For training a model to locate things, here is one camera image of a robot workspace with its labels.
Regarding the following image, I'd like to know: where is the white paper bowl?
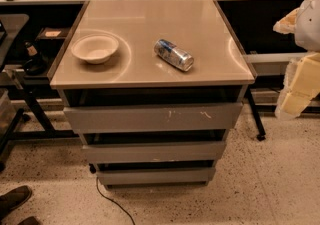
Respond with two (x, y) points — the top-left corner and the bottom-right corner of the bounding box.
(71, 34), (119, 65)

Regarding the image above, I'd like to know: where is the black caster leg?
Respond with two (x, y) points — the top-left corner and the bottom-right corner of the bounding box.
(246, 89), (266, 141)

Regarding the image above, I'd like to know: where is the black desk frame leg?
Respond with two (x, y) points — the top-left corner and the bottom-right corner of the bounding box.
(0, 82), (77, 172)

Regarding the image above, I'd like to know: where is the black bottle with label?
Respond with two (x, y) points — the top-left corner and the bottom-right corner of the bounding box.
(23, 41), (47, 76)

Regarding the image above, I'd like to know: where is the grey top drawer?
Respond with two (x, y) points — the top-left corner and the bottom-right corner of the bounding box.
(64, 103), (242, 134)

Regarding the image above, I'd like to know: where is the grey bottom drawer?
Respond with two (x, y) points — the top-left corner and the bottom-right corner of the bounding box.
(96, 168), (216, 185)

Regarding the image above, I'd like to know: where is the silver blue soda can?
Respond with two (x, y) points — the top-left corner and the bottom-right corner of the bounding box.
(154, 39), (194, 72)

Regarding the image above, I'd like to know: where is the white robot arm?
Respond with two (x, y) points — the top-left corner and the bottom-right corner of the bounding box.
(273, 0), (320, 120)

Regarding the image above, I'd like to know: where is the brown right shoe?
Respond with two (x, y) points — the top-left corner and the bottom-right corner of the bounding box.
(18, 216), (41, 225)

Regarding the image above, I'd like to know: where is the grey drawer cabinet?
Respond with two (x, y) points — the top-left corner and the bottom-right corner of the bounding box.
(50, 0), (255, 172)

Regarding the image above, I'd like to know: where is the black floor cable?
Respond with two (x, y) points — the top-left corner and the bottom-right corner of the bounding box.
(95, 177), (136, 225)

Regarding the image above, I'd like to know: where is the grey drawer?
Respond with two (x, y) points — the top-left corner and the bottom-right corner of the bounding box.
(64, 103), (242, 134)
(82, 141), (226, 164)
(96, 168), (216, 185)

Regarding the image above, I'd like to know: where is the grey middle drawer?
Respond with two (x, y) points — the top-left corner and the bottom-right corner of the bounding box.
(82, 141), (226, 164)

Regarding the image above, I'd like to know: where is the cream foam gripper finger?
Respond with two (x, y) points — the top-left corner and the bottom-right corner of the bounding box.
(275, 52), (320, 120)
(273, 8), (298, 34)

